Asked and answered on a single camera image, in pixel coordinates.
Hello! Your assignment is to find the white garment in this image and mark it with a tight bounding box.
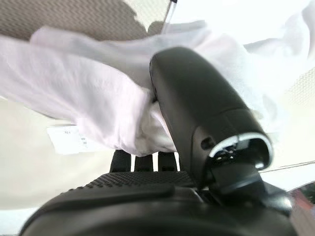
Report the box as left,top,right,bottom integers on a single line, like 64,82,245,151
0,19,315,158

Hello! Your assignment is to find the brown wicker laundry basket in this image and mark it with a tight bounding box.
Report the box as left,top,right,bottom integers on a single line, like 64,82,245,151
0,0,315,104

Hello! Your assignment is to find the beige garment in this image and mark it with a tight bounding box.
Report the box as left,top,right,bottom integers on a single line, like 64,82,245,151
0,97,116,236

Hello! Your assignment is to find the white paper hang tag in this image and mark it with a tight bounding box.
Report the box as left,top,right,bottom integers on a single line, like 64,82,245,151
46,125,88,155

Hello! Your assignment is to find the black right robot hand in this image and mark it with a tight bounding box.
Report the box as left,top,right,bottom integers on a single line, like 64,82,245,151
21,46,298,236

